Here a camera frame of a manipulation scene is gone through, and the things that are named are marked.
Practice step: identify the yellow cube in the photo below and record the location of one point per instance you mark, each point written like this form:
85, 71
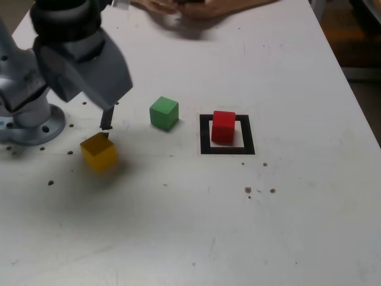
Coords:
98, 152

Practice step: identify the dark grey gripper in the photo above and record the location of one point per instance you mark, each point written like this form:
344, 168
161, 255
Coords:
83, 49

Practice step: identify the black tape square outline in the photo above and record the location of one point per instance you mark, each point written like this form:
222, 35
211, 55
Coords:
250, 137

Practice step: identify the black tape strip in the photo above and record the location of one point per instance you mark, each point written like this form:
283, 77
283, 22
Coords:
106, 119

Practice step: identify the person's hand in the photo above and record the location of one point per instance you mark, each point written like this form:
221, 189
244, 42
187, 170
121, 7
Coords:
196, 10

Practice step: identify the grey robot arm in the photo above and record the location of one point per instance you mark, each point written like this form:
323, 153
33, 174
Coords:
23, 125

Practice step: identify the green cube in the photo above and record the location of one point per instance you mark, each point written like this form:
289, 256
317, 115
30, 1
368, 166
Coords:
162, 114

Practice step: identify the red cube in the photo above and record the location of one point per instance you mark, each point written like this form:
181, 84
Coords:
223, 128

